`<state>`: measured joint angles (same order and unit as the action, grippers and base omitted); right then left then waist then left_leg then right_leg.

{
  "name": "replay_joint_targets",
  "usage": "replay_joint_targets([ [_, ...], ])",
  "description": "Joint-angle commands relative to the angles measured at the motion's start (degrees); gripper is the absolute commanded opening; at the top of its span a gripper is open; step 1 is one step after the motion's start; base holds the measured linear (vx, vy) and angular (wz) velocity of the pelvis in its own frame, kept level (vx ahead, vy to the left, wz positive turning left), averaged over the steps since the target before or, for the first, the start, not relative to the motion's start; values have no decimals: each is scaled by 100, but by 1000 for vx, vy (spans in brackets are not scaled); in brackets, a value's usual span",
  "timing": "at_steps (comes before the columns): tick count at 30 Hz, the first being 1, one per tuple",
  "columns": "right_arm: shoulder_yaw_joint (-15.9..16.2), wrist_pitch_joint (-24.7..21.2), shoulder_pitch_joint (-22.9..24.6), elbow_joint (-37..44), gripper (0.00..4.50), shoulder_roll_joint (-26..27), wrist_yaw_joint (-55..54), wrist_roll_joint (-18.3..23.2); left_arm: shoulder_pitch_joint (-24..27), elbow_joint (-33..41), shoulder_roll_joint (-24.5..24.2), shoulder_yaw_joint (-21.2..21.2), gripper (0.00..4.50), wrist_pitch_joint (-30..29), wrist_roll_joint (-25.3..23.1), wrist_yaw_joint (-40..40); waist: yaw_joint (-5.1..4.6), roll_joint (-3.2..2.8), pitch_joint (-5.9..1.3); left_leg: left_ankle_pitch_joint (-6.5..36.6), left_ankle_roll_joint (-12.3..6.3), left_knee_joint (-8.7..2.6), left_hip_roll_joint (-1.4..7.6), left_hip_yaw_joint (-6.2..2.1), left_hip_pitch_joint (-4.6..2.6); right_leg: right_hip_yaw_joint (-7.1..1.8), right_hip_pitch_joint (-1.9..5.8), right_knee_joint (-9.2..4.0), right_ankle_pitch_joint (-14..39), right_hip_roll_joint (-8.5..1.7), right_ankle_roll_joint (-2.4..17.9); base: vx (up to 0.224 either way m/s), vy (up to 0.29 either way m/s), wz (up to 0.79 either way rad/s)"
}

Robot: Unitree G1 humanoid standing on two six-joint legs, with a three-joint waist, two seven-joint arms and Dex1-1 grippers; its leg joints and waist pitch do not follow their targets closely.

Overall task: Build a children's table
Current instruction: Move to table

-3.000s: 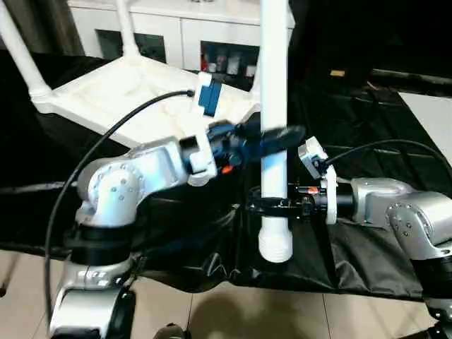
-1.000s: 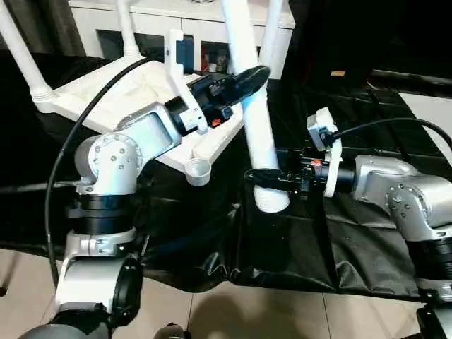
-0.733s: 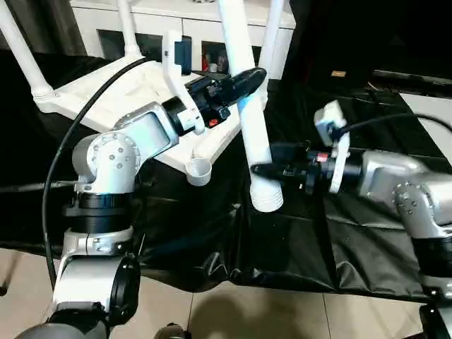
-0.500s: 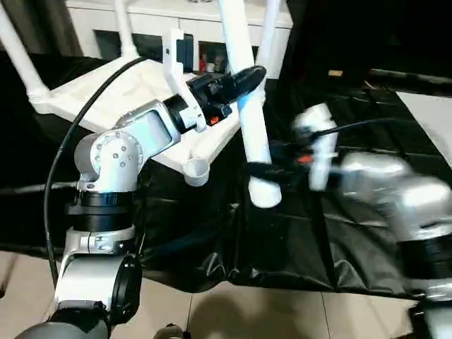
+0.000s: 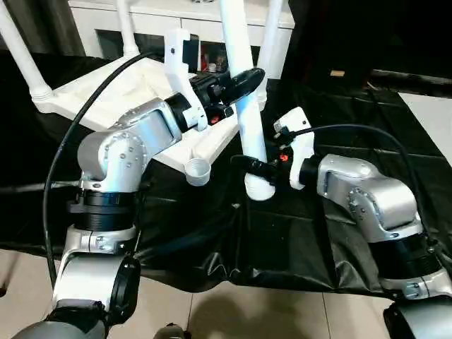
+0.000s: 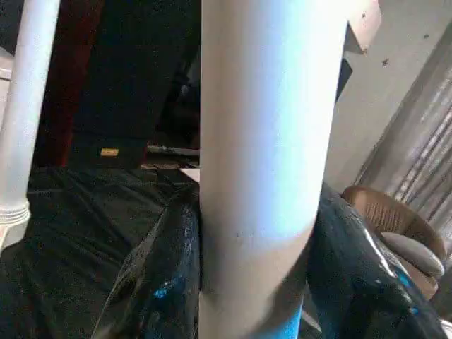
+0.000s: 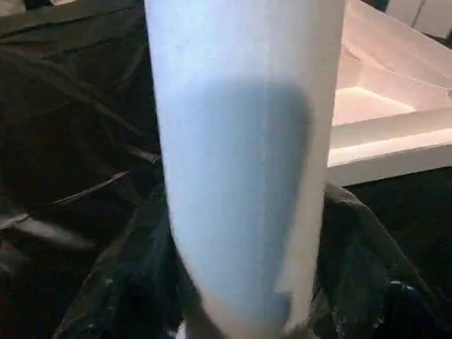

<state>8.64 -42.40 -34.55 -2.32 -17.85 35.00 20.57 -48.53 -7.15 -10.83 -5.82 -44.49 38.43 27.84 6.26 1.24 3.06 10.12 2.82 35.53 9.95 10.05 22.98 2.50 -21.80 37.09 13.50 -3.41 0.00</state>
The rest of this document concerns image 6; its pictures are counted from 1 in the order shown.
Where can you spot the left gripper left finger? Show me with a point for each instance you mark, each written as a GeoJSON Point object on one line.
{"type": "Point", "coordinates": [162, 275]}

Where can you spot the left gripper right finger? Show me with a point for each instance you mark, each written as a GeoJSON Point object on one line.
{"type": "Point", "coordinates": [360, 289]}

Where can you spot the white plastic table leg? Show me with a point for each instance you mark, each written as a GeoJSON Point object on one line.
{"type": "Point", "coordinates": [265, 141]}
{"type": "Point", "coordinates": [24, 106]}

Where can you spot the black mat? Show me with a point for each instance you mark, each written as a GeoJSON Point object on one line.
{"type": "Point", "coordinates": [70, 219]}

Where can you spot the black side table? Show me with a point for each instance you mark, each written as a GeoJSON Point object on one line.
{"type": "Point", "coordinates": [173, 152]}

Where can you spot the small yellow tag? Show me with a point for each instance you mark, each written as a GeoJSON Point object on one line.
{"type": "Point", "coordinates": [108, 152]}

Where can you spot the grey vertical blinds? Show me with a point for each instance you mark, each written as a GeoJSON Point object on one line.
{"type": "Point", "coordinates": [416, 141]}

